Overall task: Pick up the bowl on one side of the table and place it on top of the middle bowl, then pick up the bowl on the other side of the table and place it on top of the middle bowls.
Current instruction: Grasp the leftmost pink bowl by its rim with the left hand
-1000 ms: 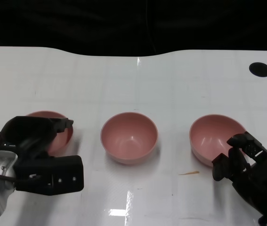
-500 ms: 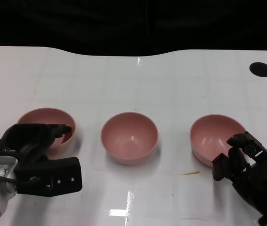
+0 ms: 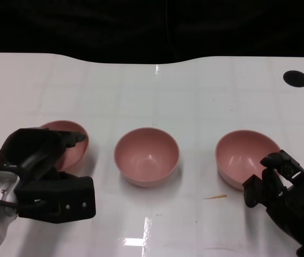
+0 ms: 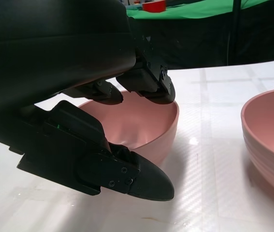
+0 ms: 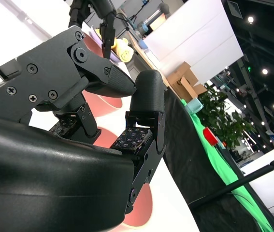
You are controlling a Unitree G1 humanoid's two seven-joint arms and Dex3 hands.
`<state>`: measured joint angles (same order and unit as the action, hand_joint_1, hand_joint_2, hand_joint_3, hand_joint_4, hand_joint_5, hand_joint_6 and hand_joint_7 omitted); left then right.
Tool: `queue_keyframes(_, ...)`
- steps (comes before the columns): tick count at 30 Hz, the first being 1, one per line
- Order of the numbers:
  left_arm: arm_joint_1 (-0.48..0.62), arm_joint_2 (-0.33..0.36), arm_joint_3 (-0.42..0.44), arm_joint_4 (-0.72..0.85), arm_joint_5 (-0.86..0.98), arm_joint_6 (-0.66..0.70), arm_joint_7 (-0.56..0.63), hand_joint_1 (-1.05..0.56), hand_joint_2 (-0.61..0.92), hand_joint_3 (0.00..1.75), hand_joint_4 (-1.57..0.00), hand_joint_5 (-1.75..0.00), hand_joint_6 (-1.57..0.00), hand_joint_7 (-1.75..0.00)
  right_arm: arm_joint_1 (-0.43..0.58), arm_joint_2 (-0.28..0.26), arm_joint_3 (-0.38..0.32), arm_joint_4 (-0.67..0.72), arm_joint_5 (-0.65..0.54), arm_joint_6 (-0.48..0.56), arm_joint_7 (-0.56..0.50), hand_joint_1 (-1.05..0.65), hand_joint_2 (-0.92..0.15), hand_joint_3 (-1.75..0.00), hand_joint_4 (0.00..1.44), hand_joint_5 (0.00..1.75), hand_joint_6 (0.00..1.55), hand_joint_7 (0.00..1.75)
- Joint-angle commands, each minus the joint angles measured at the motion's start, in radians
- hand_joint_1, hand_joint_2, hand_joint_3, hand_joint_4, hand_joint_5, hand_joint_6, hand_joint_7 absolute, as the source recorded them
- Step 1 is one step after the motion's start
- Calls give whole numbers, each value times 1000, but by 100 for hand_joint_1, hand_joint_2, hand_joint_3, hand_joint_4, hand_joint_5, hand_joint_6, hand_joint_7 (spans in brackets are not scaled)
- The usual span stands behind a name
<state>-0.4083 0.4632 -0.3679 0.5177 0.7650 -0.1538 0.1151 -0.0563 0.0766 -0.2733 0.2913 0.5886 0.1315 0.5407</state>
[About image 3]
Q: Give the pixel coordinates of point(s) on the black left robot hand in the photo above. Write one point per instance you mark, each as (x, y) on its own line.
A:
(33, 147)

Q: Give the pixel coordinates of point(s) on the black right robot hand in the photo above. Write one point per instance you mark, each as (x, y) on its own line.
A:
(302, 206)

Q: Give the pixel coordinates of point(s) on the pink plastic bowl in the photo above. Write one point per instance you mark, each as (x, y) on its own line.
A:
(240, 152)
(74, 158)
(146, 158)

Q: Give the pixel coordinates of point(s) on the small orange wood sliver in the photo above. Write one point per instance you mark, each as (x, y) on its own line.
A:
(218, 196)

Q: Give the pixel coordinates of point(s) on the black round table grommet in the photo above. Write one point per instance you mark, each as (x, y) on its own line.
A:
(296, 78)

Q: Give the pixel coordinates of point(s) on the black left wrist camera housing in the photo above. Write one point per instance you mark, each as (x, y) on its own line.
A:
(68, 192)

